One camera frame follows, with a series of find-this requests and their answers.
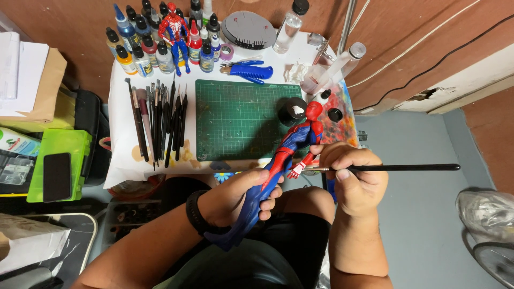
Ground person's right hand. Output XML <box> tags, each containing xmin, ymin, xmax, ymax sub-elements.
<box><xmin>309</xmin><ymin>141</ymin><xmax>389</xmax><ymax>220</ymax></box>

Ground person's left hand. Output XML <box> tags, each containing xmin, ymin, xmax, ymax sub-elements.
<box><xmin>198</xmin><ymin>169</ymin><xmax>285</xmax><ymax>230</ymax></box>

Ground black thin paintbrush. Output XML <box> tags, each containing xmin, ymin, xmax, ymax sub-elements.
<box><xmin>301</xmin><ymin>163</ymin><xmax>461</xmax><ymax>174</ymax></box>

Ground red blue figure without base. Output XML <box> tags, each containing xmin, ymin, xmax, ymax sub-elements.
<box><xmin>204</xmin><ymin>101</ymin><xmax>325</xmax><ymax>252</ymax></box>

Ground black wrist band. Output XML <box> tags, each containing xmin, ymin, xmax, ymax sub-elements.
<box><xmin>186</xmin><ymin>189</ymin><xmax>232</xmax><ymax>237</ymax></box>

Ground paint stained colourful palette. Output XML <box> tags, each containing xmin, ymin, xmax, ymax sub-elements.
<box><xmin>316</xmin><ymin>80</ymin><xmax>360</xmax><ymax>150</ymax></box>

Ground person's grey shirt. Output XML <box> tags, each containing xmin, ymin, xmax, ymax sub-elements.
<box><xmin>153</xmin><ymin>239</ymin><xmax>306</xmax><ymax>289</ymax></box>

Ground person's black shorts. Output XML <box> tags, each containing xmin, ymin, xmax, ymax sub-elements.
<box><xmin>158</xmin><ymin>177</ymin><xmax>332</xmax><ymax>277</ymax></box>

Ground green cutting mat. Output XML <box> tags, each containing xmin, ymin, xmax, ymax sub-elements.
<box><xmin>195</xmin><ymin>79</ymin><xmax>311</xmax><ymax>162</ymax></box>

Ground brown round bowl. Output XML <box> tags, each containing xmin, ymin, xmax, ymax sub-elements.
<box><xmin>107</xmin><ymin>174</ymin><xmax>166</xmax><ymax>201</ymax></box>

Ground black compartment tray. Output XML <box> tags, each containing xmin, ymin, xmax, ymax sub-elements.
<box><xmin>101</xmin><ymin>199</ymin><xmax>165</xmax><ymax>252</ymax></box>

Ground small white dropper bottle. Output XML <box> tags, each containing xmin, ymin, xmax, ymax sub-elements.
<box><xmin>313</xmin><ymin>89</ymin><xmax>332</xmax><ymax>106</ymax></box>

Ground row of dark paintbrushes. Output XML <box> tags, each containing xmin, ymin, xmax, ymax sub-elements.
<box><xmin>124</xmin><ymin>72</ymin><xmax>189</xmax><ymax>171</ymax></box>

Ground black jar with white paint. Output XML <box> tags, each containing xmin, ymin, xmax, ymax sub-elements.
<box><xmin>278</xmin><ymin>97</ymin><xmax>308</xmax><ymax>128</ymax></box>

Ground clear plastic cup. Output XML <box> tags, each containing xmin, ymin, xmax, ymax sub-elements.
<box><xmin>300</xmin><ymin>64</ymin><xmax>335</xmax><ymax>95</ymax></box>

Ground white paper table cover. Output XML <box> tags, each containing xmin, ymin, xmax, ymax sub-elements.
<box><xmin>103</xmin><ymin>31</ymin><xmax>355</xmax><ymax>189</ymax></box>

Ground clear crumpled plastic bag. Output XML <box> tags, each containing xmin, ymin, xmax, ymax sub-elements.
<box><xmin>456</xmin><ymin>189</ymin><xmax>514</xmax><ymax>245</ymax></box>

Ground crumpled white tissue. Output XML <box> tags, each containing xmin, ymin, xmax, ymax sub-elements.
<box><xmin>284</xmin><ymin>62</ymin><xmax>309</xmax><ymax>84</ymax></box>

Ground silver airbrush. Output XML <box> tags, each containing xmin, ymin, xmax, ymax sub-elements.
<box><xmin>308</xmin><ymin>33</ymin><xmax>336</xmax><ymax>67</ymax></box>

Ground white wooden trim board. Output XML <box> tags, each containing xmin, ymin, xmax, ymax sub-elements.
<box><xmin>391</xmin><ymin>42</ymin><xmax>514</xmax><ymax>116</ymax></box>

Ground marble pattern board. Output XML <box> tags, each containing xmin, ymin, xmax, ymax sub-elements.
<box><xmin>0</xmin><ymin>212</ymin><xmax>99</xmax><ymax>289</ymax></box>

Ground purple tape roll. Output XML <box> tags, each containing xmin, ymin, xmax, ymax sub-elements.
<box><xmin>219</xmin><ymin>43</ymin><xmax>235</xmax><ymax>62</ymax></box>

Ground green plastic case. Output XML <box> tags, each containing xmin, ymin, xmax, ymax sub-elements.
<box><xmin>27</xmin><ymin>129</ymin><xmax>93</xmax><ymax>204</ymax></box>

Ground grey fan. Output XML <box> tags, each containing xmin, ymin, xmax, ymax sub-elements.
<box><xmin>471</xmin><ymin>242</ymin><xmax>514</xmax><ymax>289</ymax></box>

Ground black bag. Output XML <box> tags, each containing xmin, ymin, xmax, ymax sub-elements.
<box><xmin>71</xmin><ymin>89</ymin><xmax>112</xmax><ymax>188</ymax></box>

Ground metal rod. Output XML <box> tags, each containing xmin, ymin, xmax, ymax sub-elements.
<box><xmin>336</xmin><ymin>0</ymin><xmax>358</xmax><ymax>55</ymax></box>

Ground black flat phone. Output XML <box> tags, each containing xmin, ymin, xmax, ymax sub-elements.
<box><xmin>43</xmin><ymin>152</ymin><xmax>72</xmax><ymax>203</ymax></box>

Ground grey round display base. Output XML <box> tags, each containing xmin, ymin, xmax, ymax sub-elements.
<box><xmin>221</xmin><ymin>11</ymin><xmax>278</xmax><ymax>50</ymax></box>

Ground clear bottle with black cap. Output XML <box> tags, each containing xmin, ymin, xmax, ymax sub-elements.
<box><xmin>273</xmin><ymin>0</ymin><xmax>310</xmax><ymax>55</ymax></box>

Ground red blue standing figure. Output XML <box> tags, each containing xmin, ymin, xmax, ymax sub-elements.
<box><xmin>157</xmin><ymin>2</ymin><xmax>192</xmax><ymax>77</ymax></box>

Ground group of paint bottles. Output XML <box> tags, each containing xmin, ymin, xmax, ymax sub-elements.
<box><xmin>105</xmin><ymin>0</ymin><xmax>222</xmax><ymax>77</ymax></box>

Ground white plastic bag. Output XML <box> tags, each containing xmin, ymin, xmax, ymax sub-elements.
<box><xmin>0</xmin><ymin>214</ymin><xmax>71</xmax><ymax>276</ymax></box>

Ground clear plastic box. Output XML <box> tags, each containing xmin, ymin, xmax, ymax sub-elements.
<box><xmin>0</xmin><ymin>154</ymin><xmax>35</xmax><ymax>185</ymax></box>

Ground white tube with green label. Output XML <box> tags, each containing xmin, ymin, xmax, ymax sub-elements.
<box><xmin>0</xmin><ymin>127</ymin><xmax>42</xmax><ymax>157</ymax></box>

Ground stack of papers and envelope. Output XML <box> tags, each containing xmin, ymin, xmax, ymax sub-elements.
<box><xmin>0</xmin><ymin>31</ymin><xmax>68</xmax><ymax>123</ymax></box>

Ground blue handled nippers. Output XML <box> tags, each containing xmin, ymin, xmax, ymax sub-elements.
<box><xmin>220</xmin><ymin>60</ymin><xmax>274</xmax><ymax>85</ymax></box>

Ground white cable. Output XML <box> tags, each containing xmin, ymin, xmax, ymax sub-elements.
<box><xmin>346</xmin><ymin>0</ymin><xmax>482</xmax><ymax>89</ymax></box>

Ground black cable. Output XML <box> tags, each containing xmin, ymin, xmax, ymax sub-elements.
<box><xmin>353</xmin><ymin>14</ymin><xmax>514</xmax><ymax>112</ymax></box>

